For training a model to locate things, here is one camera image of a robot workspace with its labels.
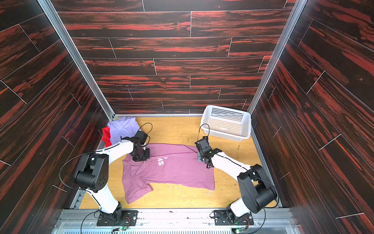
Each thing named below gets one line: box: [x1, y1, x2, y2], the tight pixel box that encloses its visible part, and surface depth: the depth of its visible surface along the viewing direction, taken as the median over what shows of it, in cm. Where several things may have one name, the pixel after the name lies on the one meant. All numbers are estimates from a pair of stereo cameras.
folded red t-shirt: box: [101, 126, 113, 148], surface depth 104 cm
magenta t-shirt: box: [122, 143, 216, 205], surface depth 92 cm
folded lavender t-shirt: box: [107, 116, 141, 145], surface depth 107 cm
